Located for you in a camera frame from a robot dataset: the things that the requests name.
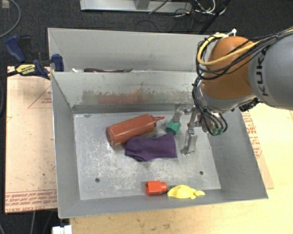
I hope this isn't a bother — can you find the purple cloth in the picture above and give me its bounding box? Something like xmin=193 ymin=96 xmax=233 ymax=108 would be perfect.
xmin=124 ymin=132 xmax=178 ymax=162

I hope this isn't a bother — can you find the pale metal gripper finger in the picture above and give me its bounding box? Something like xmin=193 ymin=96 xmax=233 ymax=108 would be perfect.
xmin=180 ymin=129 xmax=199 ymax=155
xmin=173 ymin=103 xmax=184 ymax=124

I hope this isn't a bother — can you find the grey metal bin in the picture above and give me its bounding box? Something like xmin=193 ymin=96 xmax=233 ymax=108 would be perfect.
xmin=47 ymin=27 xmax=269 ymax=219

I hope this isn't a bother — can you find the small green cap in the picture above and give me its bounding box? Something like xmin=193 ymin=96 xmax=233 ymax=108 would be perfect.
xmin=165 ymin=118 xmax=182 ymax=136

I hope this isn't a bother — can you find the red-brown squeeze bottle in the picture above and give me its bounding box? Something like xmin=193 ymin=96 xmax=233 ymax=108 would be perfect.
xmin=105 ymin=113 xmax=166 ymax=148

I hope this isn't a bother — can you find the yellow toy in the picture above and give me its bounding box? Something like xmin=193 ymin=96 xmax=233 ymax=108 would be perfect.
xmin=167 ymin=184 xmax=206 ymax=200

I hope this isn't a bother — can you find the brown cardboard board, red print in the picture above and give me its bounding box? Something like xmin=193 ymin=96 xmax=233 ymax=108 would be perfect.
xmin=4 ymin=66 xmax=274 ymax=214

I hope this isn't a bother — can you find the orange-red small block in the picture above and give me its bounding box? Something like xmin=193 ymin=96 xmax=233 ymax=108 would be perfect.
xmin=145 ymin=180 xmax=168 ymax=196

